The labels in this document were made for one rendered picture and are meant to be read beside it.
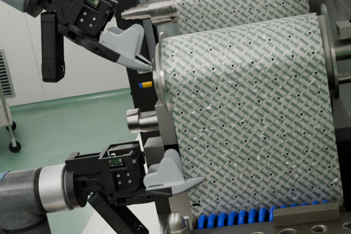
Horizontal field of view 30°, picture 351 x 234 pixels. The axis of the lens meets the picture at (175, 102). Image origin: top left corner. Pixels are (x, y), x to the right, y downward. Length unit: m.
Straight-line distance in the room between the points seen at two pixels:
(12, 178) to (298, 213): 0.45
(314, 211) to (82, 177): 0.36
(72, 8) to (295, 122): 0.38
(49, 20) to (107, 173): 0.26
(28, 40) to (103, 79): 0.88
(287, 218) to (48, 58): 0.44
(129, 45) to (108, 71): 5.84
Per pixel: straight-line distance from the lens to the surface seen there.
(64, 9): 1.05
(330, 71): 0.99
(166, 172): 1.01
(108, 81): 6.89
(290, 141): 1.00
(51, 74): 1.07
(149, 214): 1.44
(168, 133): 1.09
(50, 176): 1.05
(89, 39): 1.01
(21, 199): 1.07
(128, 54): 1.02
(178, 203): 1.14
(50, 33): 1.06
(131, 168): 1.00
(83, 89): 6.97
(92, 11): 1.03
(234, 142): 1.00
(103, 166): 1.01
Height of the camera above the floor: 1.46
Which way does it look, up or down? 14 degrees down
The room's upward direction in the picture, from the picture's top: 11 degrees counter-clockwise
